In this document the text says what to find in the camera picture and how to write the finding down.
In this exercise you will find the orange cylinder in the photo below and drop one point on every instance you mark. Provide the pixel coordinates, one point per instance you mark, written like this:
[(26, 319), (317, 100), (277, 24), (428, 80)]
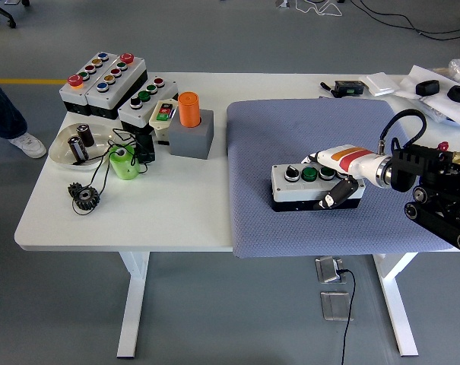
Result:
[(189, 110)]

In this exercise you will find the small black box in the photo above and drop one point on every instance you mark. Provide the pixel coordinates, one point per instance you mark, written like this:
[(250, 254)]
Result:
[(145, 148)]

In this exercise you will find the four-button control box with selector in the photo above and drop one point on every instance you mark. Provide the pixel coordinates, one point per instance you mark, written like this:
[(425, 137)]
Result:
[(286, 192), (153, 100)]

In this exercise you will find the open metal floor socket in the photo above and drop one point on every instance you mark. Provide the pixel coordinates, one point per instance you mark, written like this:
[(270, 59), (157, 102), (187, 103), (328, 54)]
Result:
[(326, 270)]

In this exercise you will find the white table leg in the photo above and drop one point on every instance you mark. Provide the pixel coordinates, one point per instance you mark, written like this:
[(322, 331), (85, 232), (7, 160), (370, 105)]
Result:
[(397, 304), (132, 304)]

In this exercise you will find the small black gear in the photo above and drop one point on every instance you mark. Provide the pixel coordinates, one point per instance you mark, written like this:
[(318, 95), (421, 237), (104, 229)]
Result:
[(73, 189)]

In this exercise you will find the cream red-green switch unit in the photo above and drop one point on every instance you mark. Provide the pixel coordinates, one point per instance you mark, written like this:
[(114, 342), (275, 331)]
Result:
[(162, 114)]

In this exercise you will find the round silver dish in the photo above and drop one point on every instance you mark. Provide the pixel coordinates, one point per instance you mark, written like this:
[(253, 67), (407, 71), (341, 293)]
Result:
[(60, 150)]

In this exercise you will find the white paper sheet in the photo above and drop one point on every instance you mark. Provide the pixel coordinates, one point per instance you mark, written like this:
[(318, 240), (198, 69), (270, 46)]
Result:
[(455, 110)]

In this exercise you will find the blue-grey textured mat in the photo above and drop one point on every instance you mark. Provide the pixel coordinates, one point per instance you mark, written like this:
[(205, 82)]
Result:
[(283, 133)]

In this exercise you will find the black chair base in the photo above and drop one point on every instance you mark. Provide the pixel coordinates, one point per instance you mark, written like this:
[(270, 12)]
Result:
[(3, 13)]

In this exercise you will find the black electronic module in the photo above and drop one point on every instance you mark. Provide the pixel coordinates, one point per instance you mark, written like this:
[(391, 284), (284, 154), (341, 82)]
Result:
[(349, 86)]

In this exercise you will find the green plastic spool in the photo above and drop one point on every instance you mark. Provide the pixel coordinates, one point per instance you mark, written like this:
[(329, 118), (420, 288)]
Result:
[(125, 167)]

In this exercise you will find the white flat panel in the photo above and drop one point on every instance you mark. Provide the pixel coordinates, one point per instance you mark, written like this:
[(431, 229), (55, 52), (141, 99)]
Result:
[(379, 84)]

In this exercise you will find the closed metal floor plate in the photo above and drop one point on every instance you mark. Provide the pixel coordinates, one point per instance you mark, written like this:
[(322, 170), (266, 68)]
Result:
[(334, 306)]

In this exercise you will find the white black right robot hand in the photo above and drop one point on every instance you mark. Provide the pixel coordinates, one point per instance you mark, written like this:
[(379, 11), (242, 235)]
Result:
[(351, 159)]

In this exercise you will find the grey block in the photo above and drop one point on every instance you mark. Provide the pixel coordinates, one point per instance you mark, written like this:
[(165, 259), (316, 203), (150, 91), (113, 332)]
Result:
[(189, 142)]

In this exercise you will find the person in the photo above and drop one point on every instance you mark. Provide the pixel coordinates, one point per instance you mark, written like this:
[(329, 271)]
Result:
[(5, 114)]

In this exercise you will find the large black gear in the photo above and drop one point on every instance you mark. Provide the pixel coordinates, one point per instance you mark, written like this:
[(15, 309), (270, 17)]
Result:
[(87, 198)]

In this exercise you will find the five-button box with mushroom button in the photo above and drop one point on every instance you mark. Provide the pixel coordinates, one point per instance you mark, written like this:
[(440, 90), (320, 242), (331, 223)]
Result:
[(72, 95), (115, 85)]

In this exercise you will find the brown capacitor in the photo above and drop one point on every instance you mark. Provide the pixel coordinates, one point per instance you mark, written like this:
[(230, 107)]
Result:
[(77, 149), (86, 136)]

